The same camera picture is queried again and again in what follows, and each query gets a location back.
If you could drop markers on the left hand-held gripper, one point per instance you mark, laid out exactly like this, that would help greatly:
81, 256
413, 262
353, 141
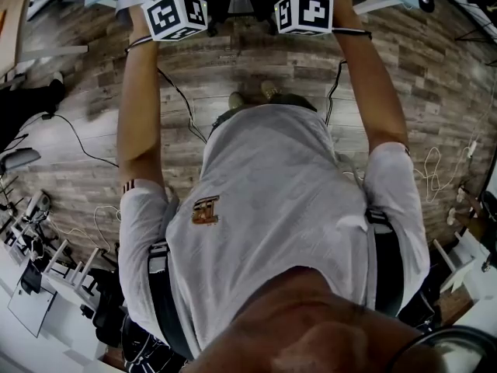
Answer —
167, 16

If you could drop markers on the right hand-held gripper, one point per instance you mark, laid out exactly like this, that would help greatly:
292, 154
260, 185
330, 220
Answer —
310, 12

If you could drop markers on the person's left forearm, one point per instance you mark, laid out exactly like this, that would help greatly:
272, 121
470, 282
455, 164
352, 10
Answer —
137, 111

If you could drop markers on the person's right forearm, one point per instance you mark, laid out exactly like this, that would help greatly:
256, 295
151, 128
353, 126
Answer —
372, 91

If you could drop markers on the black wrist band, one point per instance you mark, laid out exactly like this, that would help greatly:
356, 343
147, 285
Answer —
138, 44
353, 31

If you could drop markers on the person's right olive shoe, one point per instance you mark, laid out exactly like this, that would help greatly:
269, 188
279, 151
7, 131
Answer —
270, 89

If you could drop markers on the person's olive shoe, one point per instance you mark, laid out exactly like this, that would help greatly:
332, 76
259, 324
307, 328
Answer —
237, 100
270, 89

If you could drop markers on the grey trousers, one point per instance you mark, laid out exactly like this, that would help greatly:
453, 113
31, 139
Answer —
295, 101

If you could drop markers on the person's left olive shoe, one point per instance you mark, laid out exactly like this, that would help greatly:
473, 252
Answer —
237, 100

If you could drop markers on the wooden top table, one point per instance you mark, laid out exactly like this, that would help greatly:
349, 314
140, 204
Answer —
11, 14

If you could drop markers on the white short-sleeved shirt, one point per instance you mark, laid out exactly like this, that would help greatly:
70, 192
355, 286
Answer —
272, 192

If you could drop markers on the white power strip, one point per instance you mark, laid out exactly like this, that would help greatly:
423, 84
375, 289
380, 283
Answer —
472, 148

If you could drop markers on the cluster of white stools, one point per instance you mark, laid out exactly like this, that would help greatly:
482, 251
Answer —
62, 253

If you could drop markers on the black swivel chair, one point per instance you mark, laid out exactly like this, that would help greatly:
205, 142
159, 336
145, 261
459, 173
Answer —
108, 305

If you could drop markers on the person's face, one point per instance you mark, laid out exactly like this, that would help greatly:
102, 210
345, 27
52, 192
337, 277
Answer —
310, 332

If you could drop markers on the black wheeled metal frame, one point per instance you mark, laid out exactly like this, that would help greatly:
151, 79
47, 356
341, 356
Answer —
426, 2

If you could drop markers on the white open-frame side table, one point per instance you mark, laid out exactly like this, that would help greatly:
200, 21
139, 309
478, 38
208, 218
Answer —
462, 262

